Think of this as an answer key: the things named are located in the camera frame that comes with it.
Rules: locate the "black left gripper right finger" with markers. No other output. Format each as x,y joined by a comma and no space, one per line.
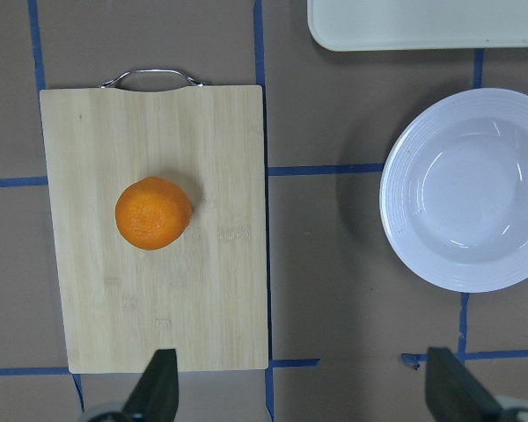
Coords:
452,393

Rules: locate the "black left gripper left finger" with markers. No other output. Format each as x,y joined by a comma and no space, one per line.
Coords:
156,395

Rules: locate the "cream bear tray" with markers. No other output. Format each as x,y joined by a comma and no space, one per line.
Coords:
350,26

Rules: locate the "orange fruit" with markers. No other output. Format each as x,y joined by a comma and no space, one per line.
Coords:
152,213

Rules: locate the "white ribbed plate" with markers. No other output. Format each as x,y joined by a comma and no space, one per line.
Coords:
453,196

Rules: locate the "bamboo cutting board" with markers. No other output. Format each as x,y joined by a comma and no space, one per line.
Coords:
205,294

